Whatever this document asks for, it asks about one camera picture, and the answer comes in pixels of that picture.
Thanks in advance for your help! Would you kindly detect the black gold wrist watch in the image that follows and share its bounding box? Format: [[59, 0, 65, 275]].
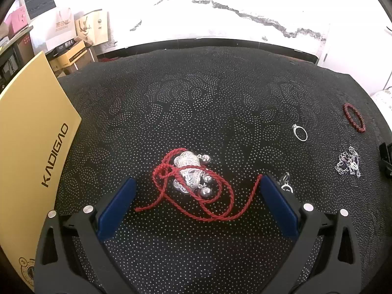
[[379, 142, 392, 179]]

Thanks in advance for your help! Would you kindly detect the red bead bracelet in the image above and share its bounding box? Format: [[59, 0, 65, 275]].
[[343, 102, 367, 134]]

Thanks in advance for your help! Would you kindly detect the red cord silver pendant necklace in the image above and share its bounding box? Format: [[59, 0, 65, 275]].
[[134, 147, 264, 222]]

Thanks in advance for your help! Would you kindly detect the small silver pendant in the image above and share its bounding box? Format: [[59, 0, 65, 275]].
[[279, 172, 294, 194]]

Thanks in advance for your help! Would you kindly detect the black patterned table cloth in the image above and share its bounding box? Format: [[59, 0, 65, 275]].
[[55, 47, 391, 293]]

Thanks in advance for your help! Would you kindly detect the yellow Kadigao gift box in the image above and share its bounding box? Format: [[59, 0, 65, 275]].
[[1, 52, 81, 289]]

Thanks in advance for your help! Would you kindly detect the yellow black cardboard box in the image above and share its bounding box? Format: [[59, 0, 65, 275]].
[[45, 38, 96, 74]]

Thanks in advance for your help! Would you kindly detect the white paper shopping bag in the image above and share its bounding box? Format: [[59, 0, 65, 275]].
[[45, 7, 76, 50]]

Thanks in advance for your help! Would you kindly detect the beige paper shopping bag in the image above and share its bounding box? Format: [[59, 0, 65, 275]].
[[75, 9, 108, 46]]

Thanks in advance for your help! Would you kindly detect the pink box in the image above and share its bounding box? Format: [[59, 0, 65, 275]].
[[5, 5, 29, 38]]

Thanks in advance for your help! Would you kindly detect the tangled silver chain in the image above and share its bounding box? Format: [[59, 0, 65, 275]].
[[334, 145, 362, 179]]

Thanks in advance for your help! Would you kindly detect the silver ring with stone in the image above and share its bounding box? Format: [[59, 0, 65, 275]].
[[291, 123, 308, 142]]

